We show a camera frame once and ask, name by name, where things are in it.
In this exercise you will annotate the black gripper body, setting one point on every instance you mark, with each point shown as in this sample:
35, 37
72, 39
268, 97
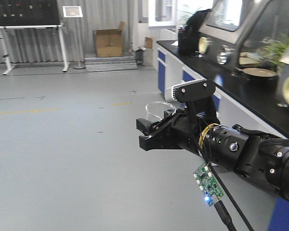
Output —
183, 130

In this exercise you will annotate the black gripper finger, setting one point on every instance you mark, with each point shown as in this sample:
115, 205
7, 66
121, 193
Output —
148, 127
158, 142

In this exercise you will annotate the clear glass beaker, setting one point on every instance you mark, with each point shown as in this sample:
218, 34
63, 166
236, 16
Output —
155, 110

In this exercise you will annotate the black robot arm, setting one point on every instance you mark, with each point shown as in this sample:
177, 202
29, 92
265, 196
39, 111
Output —
259, 158

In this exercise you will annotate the green circuit board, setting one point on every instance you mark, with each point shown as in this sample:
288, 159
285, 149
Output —
208, 184

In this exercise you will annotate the black lab counter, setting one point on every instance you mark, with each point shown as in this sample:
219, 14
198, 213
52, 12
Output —
239, 100

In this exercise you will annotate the small open cardboard box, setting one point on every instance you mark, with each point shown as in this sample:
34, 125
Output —
144, 54

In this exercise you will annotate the black bag on counter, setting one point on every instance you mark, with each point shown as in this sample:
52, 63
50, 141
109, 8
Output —
188, 38

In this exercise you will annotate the picture sign on stand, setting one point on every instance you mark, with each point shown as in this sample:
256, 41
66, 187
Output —
75, 12

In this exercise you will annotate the white leg table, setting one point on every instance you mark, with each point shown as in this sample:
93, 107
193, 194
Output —
33, 44

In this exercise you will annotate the black pegboard panel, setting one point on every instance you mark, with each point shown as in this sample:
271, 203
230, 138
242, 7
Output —
29, 12

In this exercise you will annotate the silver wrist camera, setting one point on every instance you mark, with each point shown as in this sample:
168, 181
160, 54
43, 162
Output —
190, 91

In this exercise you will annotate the glovebox enclosure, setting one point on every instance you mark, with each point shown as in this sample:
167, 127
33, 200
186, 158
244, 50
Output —
240, 35

